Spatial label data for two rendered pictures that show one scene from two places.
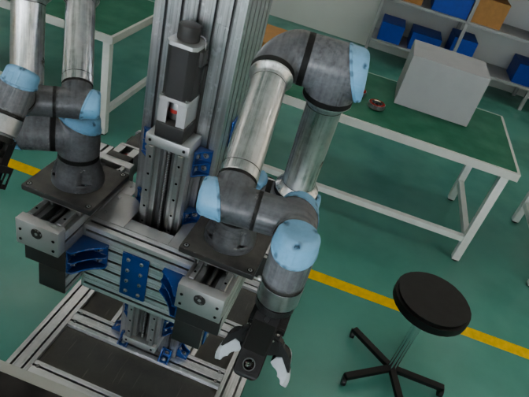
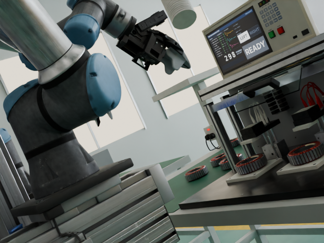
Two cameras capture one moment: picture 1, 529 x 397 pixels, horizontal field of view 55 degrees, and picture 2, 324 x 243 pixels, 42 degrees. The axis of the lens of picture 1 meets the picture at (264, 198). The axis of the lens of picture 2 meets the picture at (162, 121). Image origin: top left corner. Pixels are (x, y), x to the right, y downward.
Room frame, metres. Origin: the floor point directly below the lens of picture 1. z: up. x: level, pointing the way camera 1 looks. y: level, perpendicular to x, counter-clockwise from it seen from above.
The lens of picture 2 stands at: (1.64, 1.42, 1.10)
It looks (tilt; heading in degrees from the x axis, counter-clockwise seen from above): 1 degrees down; 229
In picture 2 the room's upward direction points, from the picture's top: 24 degrees counter-clockwise
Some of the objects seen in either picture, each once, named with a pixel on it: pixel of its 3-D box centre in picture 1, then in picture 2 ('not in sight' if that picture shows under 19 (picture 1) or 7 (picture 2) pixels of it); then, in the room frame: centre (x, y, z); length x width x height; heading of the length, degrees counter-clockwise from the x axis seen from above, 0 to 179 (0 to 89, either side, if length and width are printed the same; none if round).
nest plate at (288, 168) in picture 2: not in sight; (309, 160); (0.51, 0.68, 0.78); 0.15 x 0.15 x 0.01; 84
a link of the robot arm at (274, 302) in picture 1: (278, 289); not in sight; (0.65, -0.07, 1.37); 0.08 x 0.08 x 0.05
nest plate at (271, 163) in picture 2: not in sight; (253, 170); (0.49, 0.44, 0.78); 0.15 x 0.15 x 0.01; 84
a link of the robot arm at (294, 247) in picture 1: (291, 256); not in sight; (0.65, -0.07, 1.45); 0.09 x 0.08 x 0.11; 0
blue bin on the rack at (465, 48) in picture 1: (460, 46); not in sight; (6.54, -1.78, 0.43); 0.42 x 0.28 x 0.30; 176
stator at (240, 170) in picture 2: not in sight; (250, 164); (0.49, 0.44, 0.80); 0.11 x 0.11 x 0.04
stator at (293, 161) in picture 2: not in sight; (306, 153); (0.51, 0.68, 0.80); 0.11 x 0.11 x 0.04
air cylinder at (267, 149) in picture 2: not in sight; (275, 149); (0.34, 0.46, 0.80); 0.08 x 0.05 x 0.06; 84
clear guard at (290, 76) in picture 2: not in sight; (293, 75); (0.51, 0.75, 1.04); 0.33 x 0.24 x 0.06; 174
